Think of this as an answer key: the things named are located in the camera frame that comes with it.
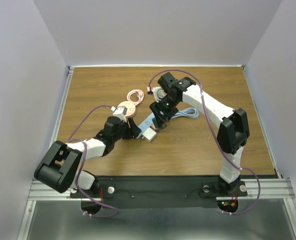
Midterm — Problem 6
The blue power strip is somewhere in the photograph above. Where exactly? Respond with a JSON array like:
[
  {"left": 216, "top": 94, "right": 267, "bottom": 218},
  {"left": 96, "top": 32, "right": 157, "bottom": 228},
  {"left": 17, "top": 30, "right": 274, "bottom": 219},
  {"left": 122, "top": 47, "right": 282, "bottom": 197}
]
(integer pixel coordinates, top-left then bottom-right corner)
[{"left": 137, "top": 113, "right": 155, "bottom": 139}]

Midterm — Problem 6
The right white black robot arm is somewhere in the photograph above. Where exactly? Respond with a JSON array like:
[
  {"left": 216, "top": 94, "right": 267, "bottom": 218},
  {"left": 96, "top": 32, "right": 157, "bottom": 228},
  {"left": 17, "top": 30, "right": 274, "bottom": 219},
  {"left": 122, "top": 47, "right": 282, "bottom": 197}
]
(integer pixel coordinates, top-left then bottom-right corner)
[{"left": 147, "top": 70, "right": 250, "bottom": 195}]

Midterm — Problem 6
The blue cord with plug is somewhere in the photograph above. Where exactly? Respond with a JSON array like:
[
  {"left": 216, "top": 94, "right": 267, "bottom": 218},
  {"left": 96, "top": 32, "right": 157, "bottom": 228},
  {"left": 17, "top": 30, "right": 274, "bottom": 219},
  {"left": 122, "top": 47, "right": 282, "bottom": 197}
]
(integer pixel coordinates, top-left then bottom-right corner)
[{"left": 171, "top": 107, "right": 200, "bottom": 120}]

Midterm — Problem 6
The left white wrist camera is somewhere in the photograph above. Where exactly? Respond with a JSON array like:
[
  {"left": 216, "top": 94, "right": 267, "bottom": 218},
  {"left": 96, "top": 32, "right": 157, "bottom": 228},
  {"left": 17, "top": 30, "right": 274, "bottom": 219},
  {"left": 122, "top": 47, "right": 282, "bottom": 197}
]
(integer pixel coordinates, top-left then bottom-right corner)
[{"left": 112, "top": 106, "right": 127, "bottom": 122}]

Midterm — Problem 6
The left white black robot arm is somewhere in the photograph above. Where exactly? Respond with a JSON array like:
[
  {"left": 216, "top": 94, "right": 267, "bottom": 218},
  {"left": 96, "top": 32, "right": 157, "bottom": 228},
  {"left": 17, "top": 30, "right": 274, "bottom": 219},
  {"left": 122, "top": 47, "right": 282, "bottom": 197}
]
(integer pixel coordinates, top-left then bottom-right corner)
[{"left": 34, "top": 116, "right": 141, "bottom": 193}]

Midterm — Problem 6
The pink coiled cord with plug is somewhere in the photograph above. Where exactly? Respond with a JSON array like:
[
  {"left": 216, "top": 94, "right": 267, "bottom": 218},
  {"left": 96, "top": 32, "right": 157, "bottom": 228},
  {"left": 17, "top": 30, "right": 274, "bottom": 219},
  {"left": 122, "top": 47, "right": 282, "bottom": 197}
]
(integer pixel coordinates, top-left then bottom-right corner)
[{"left": 126, "top": 89, "right": 145, "bottom": 104}]

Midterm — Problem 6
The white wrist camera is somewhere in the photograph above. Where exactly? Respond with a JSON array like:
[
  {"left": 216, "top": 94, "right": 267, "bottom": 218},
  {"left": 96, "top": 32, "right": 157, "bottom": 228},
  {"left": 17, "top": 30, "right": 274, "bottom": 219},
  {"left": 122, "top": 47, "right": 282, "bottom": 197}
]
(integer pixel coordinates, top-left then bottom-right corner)
[
  {"left": 147, "top": 86, "right": 165, "bottom": 103},
  {"left": 112, "top": 106, "right": 127, "bottom": 122}
]

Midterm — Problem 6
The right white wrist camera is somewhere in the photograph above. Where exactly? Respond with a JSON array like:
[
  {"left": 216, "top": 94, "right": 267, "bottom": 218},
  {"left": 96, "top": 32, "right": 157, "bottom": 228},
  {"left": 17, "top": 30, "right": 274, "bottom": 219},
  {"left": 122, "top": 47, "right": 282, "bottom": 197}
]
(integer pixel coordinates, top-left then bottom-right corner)
[{"left": 147, "top": 86, "right": 165, "bottom": 103}]

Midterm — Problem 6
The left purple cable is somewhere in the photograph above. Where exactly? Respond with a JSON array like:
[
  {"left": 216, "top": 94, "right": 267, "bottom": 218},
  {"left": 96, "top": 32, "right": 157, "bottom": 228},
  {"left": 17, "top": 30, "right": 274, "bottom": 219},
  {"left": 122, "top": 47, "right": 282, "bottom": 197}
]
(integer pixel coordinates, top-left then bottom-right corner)
[{"left": 68, "top": 105, "right": 119, "bottom": 218}]

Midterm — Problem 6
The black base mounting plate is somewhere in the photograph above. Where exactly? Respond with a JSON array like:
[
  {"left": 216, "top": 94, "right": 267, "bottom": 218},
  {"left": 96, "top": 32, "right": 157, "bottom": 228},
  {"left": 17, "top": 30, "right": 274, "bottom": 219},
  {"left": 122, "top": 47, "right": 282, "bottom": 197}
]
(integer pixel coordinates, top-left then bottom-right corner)
[{"left": 70, "top": 175, "right": 248, "bottom": 210}]

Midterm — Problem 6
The white cube adapter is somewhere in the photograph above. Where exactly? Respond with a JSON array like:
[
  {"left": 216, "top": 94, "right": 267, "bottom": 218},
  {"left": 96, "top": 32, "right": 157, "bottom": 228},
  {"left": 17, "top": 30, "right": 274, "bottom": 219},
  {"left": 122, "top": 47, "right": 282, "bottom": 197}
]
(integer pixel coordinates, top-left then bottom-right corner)
[{"left": 142, "top": 127, "right": 157, "bottom": 142}]

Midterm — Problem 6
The dark green cube socket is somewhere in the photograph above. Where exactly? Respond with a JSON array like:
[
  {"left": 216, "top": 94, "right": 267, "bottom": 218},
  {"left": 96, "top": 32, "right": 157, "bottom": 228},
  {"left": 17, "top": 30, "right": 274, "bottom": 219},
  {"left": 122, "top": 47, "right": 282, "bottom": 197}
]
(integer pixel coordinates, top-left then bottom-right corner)
[{"left": 154, "top": 121, "right": 170, "bottom": 132}]

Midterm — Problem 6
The pink round power strip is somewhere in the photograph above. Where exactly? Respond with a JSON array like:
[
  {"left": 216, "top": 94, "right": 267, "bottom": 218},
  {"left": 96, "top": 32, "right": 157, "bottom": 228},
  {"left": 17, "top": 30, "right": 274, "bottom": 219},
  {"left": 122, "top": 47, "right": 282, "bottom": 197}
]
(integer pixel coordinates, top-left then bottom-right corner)
[{"left": 118, "top": 100, "right": 136, "bottom": 118}]

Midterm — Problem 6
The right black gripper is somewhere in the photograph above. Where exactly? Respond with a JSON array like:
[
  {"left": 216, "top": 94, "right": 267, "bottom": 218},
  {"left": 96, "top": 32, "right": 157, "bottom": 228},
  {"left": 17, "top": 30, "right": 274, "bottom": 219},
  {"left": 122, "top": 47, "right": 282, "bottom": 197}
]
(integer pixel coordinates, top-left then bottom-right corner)
[{"left": 149, "top": 95, "right": 180, "bottom": 128}]

